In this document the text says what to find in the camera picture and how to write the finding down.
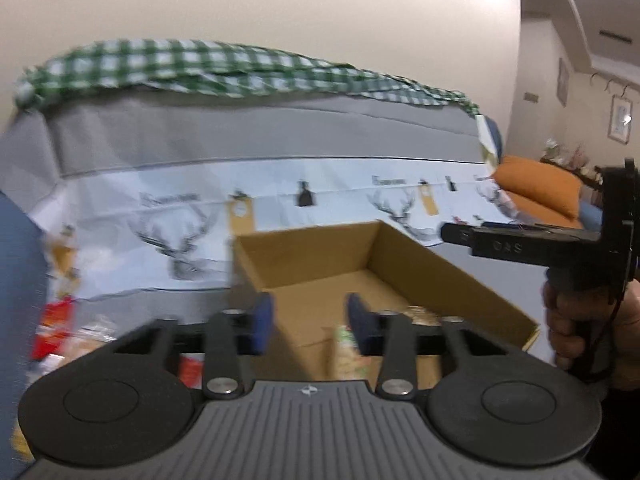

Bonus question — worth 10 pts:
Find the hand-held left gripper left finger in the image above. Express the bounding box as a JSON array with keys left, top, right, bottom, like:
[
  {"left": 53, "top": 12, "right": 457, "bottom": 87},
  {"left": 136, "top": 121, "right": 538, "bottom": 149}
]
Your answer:
[{"left": 112, "top": 291, "right": 276, "bottom": 402}]

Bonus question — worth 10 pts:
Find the green checked cloth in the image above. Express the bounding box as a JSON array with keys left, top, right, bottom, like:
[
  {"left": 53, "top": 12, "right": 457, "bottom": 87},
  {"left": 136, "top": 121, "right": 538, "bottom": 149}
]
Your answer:
[{"left": 14, "top": 38, "right": 482, "bottom": 117}]

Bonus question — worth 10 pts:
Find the green snack packet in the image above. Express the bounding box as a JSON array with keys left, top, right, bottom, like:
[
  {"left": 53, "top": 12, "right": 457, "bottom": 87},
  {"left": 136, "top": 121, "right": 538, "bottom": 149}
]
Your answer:
[{"left": 331, "top": 324, "right": 363, "bottom": 382}]

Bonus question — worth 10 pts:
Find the red snack packet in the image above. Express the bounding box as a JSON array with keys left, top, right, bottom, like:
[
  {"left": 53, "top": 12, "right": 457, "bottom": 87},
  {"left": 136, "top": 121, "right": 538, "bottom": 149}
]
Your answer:
[
  {"left": 31, "top": 296, "right": 77, "bottom": 362},
  {"left": 179, "top": 354, "right": 207, "bottom": 387}
]

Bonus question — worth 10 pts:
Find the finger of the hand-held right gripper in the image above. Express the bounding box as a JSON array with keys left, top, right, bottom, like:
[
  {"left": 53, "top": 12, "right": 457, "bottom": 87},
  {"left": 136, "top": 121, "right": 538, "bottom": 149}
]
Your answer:
[{"left": 440, "top": 222, "right": 602, "bottom": 248}]

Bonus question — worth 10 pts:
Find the beige snack packet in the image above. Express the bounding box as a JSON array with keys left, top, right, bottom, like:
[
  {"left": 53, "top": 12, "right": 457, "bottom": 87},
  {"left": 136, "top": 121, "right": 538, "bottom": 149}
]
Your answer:
[{"left": 404, "top": 305, "right": 442, "bottom": 327}]

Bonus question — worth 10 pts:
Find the narrow framed wall picture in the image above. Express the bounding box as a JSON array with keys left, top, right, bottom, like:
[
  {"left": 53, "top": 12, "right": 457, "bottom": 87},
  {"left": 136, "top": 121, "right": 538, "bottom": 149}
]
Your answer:
[{"left": 556, "top": 57, "right": 571, "bottom": 107}]

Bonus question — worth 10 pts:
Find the light framed wall picture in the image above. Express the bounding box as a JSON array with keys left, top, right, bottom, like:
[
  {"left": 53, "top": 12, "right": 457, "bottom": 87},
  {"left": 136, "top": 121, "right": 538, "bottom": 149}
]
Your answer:
[{"left": 607, "top": 94, "right": 634, "bottom": 147}]

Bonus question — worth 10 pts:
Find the grey sofa with deer cover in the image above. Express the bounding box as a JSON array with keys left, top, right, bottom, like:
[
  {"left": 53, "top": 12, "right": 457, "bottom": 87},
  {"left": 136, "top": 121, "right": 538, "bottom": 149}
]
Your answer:
[{"left": 0, "top": 91, "right": 507, "bottom": 321}]

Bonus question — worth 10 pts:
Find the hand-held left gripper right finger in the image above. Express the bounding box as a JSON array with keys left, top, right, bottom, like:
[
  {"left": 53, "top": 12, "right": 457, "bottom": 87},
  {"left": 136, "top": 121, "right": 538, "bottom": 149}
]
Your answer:
[{"left": 346, "top": 291, "right": 508, "bottom": 402}]

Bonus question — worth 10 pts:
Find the brown cardboard box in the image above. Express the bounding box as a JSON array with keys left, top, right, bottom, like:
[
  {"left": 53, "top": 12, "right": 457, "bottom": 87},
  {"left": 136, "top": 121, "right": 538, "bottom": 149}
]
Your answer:
[{"left": 232, "top": 219, "right": 542, "bottom": 392}]

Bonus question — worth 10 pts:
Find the flower decoration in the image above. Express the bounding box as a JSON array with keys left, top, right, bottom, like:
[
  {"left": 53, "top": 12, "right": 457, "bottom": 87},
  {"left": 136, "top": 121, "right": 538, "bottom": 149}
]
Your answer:
[{"left": 541, "top": 137, "right": 602, "bottom": 177}]

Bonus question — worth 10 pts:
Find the clear snack packet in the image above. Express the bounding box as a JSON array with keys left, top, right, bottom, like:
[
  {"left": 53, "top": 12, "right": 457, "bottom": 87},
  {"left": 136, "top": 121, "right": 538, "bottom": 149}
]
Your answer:
[{"left": 74, "top": 313, "right": 120, "bottom": 357}]

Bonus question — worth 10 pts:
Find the orange pillow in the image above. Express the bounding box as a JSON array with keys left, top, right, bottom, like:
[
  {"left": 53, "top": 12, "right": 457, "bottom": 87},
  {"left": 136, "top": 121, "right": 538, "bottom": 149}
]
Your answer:
[{"left": 491, "top": 154, "right": 584, "bottom": 230}]

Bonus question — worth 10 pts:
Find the person's right hand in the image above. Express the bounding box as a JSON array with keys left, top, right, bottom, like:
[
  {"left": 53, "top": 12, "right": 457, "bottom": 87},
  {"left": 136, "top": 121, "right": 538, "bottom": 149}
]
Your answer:
[{"left": 542, "top": 277, "right": 640, "bottom": 393}]

